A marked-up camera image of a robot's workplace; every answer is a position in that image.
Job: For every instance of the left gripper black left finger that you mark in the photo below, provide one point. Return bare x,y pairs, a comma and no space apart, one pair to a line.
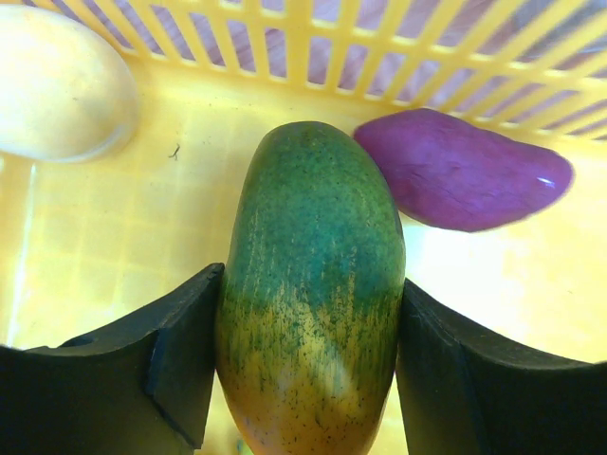
141,384

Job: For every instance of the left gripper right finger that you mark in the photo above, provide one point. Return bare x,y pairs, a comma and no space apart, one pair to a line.
464,389

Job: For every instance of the green avocado toy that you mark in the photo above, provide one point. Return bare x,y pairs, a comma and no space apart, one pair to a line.
307,326

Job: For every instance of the purple eggplant toy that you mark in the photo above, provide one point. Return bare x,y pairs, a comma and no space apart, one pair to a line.
447,173

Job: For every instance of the yellow lemon toy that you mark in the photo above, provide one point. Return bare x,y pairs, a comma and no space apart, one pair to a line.
66,94

